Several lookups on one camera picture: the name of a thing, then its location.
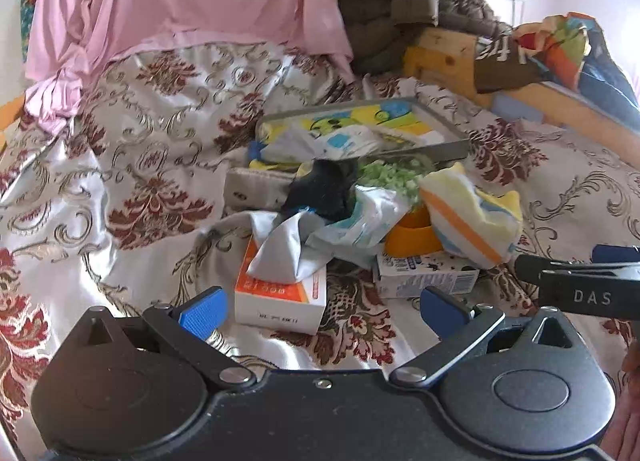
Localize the brown quilted jacket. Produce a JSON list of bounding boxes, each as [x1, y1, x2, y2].
[[334, 0, 513, 74]]

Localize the wooden bed guard rail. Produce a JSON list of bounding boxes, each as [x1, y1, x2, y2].
[[0, 94, 26, 152]]

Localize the brown printed cloth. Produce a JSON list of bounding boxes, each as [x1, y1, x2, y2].
[[474, 36, 546, 94]]

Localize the orange white medicine box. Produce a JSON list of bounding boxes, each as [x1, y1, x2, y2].
[[234, 233, 328, 337]]

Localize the grey woven pouch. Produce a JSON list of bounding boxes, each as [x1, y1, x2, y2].
[[223, 167, 303, 214]]

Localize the white printed carton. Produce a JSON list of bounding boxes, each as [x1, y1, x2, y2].
[[372, 250, 481, 300]]

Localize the person's right forearm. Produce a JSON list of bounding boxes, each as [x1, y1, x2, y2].
[[614, 336, 640, 461]]

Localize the clear container with green pieces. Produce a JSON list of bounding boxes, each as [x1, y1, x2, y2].
[[356, 154, 435, 207]]

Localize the black cloth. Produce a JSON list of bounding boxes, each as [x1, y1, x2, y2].
[[284, 158, 360, 223]]

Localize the white gauze cloth blue print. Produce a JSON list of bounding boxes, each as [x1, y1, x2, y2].
[[320, 124, 383, 160]]

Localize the blue denim jeans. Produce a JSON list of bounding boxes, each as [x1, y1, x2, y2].
[[580, 21, 640, 119]]

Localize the wall poster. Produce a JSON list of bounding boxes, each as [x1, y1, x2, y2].
[[19, 0, 46, 62]]

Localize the orange cup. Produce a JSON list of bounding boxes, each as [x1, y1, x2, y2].
[[384, 204, 443, 256]]

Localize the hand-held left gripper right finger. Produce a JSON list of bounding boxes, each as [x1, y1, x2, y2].
[[389, 285, 583, 388]]

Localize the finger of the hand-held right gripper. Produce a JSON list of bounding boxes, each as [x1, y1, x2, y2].
[[591, 243, 640, 265], [514, 252, 640, 284]]

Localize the colourful patchwork cloth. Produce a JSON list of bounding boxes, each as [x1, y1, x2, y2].
[[512, 14, 603, 92]]

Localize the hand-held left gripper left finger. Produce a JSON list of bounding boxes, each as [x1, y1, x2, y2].
[[55, 285, 258, 389]]

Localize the grey cloth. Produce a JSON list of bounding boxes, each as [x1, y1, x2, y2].
[[247, 211, 328, 284]]

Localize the wooden bed end frame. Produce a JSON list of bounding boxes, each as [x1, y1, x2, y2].
[[402, 28, 640, 167]]

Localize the white blue printed bag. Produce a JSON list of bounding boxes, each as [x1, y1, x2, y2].
[[305, 184, 423, 262]]

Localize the yellow striped towel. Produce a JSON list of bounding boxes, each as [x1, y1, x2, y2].
[[417, 161, 523, 269]]

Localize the grey tray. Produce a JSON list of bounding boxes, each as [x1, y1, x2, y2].
[[255, 97, 471, 164]]

